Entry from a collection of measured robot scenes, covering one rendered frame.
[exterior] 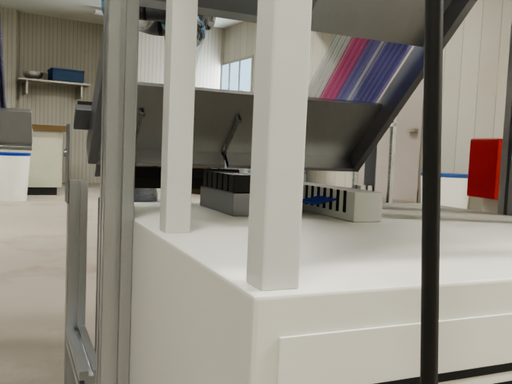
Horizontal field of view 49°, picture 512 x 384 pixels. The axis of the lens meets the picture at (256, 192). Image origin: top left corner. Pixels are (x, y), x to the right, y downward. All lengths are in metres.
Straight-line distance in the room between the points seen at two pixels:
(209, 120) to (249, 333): 0.92
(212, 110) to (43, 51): 9.78
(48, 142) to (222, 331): 7.79
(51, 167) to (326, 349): 7.86
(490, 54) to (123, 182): 5.46
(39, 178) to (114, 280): 7.42
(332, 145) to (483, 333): 1.01
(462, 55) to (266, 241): 5.90
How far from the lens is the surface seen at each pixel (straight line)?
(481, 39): 6.14
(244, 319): 0.40
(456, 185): 5.62
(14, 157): 7.24
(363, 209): 0.84
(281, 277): 0.40
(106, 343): 0.80
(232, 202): 0.83
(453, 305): 0.49
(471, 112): 6.08
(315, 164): 1.45
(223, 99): 1.24
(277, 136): 0.39
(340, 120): 1.40
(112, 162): 0.76
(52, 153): 8.21
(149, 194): 1.76
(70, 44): 11.09
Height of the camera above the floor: 0.72
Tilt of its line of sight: 4 degrees down
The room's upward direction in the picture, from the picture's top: 2 degrees clockwise
